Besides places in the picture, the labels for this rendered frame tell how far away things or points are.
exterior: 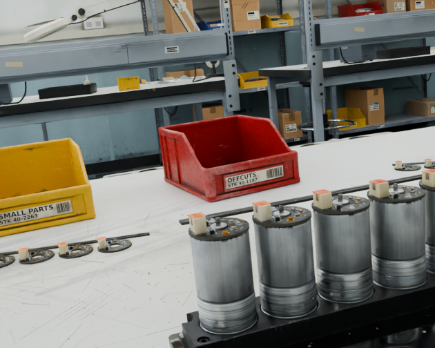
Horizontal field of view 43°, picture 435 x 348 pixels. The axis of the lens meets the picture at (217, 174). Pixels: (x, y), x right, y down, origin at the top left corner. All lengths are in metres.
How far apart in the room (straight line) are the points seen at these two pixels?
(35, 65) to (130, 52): 0.40
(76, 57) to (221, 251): 2.28
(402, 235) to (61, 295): 0.20
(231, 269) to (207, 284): 0.01
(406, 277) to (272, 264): 0.06
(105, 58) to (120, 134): 2.22
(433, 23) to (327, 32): 0.59
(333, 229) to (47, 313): 0.17
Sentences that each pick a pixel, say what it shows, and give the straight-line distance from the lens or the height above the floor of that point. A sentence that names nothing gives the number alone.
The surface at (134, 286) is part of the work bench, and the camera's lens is 0.34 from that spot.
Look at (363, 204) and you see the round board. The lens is 0.24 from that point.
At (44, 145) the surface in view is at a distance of 0.60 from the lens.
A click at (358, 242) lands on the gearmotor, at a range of 0.24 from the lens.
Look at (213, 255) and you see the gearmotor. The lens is 0.22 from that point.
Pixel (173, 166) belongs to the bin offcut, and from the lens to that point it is 0.57.
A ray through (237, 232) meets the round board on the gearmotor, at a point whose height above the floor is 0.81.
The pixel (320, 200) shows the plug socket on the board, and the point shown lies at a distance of 0.24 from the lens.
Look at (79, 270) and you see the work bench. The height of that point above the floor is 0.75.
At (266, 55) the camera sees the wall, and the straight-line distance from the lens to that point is 4.92.
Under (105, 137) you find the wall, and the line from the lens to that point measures 4.64.
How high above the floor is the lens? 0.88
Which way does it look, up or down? 12 degrees down
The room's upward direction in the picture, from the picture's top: 6 degrees counter-clockwise
